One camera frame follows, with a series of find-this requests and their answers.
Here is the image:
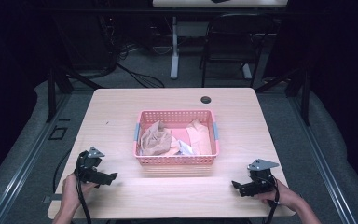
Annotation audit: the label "crumpled white paper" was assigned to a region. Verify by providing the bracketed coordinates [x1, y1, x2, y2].
[176, 139, 196, 156]

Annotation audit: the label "black floor cables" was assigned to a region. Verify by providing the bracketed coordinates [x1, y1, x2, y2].
[99, 18, 166, 90]

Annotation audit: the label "person's right hand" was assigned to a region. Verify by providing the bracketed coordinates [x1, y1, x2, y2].
[255, 179, 303, 210]

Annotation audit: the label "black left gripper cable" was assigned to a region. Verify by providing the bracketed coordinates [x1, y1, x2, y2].
[74, 174, 93, 224]

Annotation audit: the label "pink plastic basket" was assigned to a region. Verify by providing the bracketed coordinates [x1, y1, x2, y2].
[132, 108, 221, 167]

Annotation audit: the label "person's left hand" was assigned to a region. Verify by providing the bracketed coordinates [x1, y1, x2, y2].
[62, 173, 99, 213]

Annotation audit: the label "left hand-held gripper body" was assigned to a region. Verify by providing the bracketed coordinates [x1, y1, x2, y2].
[74, 147, 106, 175]

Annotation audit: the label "crumpled brown paper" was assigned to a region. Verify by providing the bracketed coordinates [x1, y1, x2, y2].
[139, 119, 173, 157]

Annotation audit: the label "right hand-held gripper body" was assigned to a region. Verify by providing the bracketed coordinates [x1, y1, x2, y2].
[247, 158, 281, 192]

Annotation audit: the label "black metal chair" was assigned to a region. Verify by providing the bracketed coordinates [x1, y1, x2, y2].
[199, 12, 277, 89]

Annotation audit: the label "white desk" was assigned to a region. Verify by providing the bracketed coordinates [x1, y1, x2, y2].
[152, 0, 289, 81]

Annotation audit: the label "pink cloth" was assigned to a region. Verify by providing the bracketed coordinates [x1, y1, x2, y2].
[186, 119, 213, 156]

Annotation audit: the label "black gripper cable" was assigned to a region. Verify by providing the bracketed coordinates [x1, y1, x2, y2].
[74, 174, 93, 224]
[262, 178, 282, 224]

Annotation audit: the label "aluminium floor rail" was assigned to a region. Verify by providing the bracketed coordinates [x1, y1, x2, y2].
[0, 92, 71, 224]
[288, 92, 357, 224]

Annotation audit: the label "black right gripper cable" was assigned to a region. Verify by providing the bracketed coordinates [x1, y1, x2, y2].
[262, 178, 282, 224]

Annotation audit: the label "black metal stand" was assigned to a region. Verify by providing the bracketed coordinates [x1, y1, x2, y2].
[255, 63, 312, 127]
[45, 64, 104, 123]

